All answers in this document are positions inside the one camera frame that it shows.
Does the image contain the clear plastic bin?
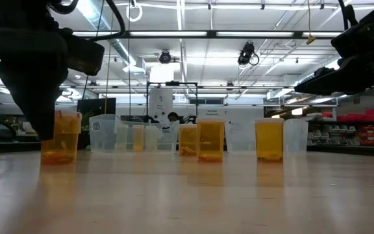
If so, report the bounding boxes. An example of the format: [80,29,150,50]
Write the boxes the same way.
[88,113,181,153]
[224,118,309,153]

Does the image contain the round ceiling fixture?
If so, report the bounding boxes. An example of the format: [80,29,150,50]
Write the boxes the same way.
[158,50,173,64]

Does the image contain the yellow hanging cable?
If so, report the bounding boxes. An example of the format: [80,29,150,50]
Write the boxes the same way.
[306,0,316,46]

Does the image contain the black panel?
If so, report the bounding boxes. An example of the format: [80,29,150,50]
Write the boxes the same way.
[77,97,117,118]

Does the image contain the black overhead frame bar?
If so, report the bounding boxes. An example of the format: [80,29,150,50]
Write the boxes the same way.
[0,30,343,39]

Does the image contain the black hanging camera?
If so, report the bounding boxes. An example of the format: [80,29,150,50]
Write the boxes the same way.
[237,41,260,66]

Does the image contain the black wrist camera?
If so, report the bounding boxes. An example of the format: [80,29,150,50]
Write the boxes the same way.
[66,34,105,76]

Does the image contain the large orange pill bottle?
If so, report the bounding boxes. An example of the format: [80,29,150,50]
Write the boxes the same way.
[178,124,198,157]
[40,109,83,166]
[255,118,285,163]
[195,118,226,163]

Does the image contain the small clear pill bottle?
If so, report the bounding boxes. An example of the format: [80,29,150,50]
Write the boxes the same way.
[145,125,162,152]
[115,124,129,152]

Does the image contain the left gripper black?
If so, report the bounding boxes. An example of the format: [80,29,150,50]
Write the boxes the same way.
[0,27,73,141]

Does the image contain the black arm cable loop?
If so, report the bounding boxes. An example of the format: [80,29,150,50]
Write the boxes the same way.
[49,0,126,42]

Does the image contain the shelf with red bins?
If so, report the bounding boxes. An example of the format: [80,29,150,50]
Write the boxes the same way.
[306,109,374,147]

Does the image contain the black background rig frame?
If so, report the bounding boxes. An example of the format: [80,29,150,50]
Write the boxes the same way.
[146,81,199,118]

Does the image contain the white machine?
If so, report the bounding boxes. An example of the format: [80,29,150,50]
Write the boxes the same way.
[149,87,174,123]

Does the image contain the person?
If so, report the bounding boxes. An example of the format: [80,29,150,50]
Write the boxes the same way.
[167,111,183,124]

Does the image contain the small orange pill bottle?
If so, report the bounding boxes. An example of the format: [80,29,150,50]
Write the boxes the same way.
[132,125,145,153]

